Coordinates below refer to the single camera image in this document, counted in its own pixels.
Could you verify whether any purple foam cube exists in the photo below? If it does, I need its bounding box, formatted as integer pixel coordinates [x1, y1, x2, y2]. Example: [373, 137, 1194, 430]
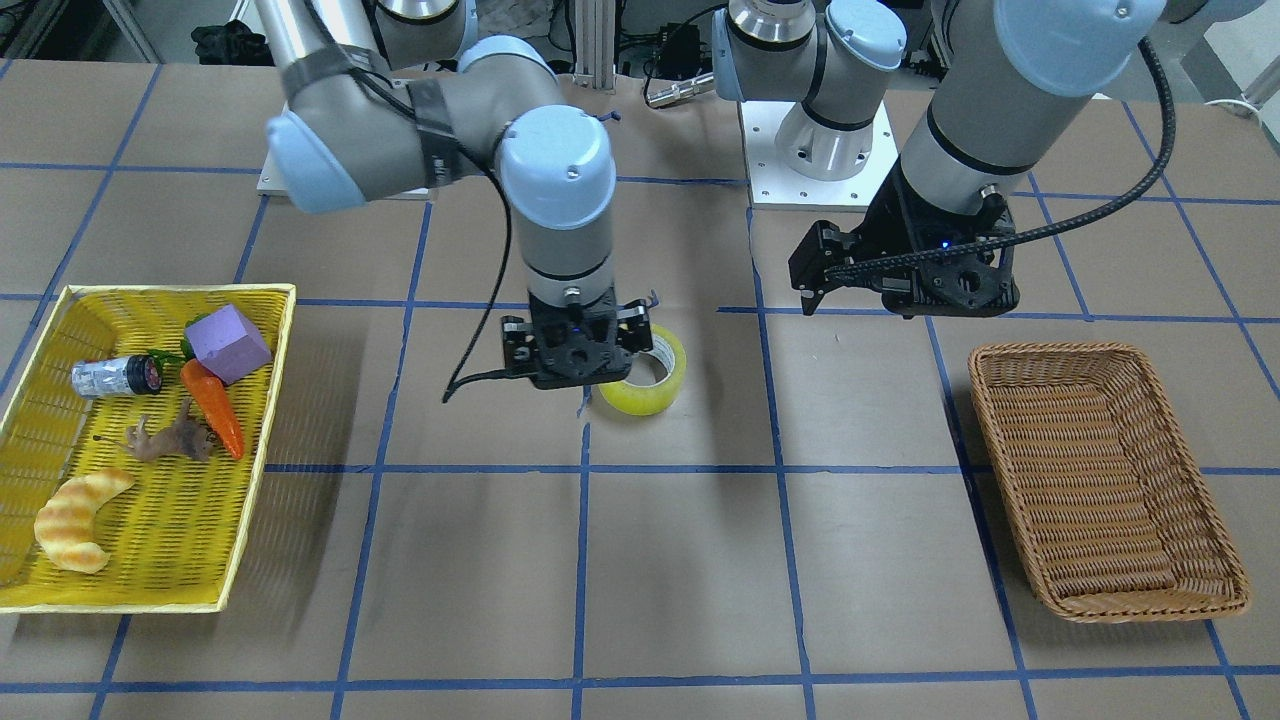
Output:
[184, 304, 273, 386]

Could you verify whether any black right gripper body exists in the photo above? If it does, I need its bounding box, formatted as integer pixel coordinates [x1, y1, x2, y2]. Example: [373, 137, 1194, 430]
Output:
[500, 290, 657, 389]

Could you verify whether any aluminium frame post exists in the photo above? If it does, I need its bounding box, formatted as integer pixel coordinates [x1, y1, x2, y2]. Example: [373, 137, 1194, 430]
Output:
[572, 0, 620, 94]

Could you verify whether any brown wicker basket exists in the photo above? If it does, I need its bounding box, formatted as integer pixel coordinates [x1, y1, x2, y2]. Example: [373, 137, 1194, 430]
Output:
[968, 342, 1252, 624]

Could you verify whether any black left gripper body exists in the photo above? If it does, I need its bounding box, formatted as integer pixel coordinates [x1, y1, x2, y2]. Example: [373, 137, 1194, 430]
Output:
[790, 165, 1021, 319]

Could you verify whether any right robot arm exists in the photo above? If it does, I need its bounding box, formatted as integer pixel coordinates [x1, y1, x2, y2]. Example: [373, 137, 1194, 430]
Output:
[256, 1, 653, 389]

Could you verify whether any silver drink can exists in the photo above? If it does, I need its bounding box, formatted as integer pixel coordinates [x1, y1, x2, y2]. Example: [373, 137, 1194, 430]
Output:
[69, 354, 164, 398]

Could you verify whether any toy croissant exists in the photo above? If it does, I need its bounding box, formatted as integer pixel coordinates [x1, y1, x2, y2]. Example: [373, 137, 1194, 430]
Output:
[35, 468, 136, 574]

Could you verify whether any yellow plastic tray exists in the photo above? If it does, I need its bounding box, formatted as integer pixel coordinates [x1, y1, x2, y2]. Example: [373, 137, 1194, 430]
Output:
[0, 284, 297, 614]

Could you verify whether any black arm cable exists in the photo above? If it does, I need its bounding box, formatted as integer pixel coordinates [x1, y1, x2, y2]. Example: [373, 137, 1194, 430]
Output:
[826, 35, 1178, 275]

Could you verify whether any orange toy carrot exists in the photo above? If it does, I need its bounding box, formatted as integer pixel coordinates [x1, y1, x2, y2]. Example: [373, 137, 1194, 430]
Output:
[179, 359, 244, 460]

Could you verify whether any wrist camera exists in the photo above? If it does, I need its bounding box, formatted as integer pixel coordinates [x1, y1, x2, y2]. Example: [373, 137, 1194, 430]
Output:
[531, 334, 634, 389]
[879, 249, 1021, 318]

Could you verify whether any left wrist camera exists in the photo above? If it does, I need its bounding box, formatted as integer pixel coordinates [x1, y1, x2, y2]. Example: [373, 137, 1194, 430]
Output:
[879, 249, 1021, 318]

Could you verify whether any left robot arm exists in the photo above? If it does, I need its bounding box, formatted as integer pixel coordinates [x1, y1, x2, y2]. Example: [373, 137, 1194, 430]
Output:
[712, 1, 1257, 318]

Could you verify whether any brown toy animal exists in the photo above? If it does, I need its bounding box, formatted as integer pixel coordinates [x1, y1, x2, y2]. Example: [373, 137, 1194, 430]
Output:
[119, 397, 212, 462]

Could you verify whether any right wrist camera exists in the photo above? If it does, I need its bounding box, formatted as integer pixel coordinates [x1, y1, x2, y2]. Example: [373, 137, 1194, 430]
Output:
[531, 334, 634, 389]

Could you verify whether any yellow packing tape roll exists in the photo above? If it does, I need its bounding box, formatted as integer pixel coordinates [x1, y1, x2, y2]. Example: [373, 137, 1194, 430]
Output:
[598, 325, 689, 416]

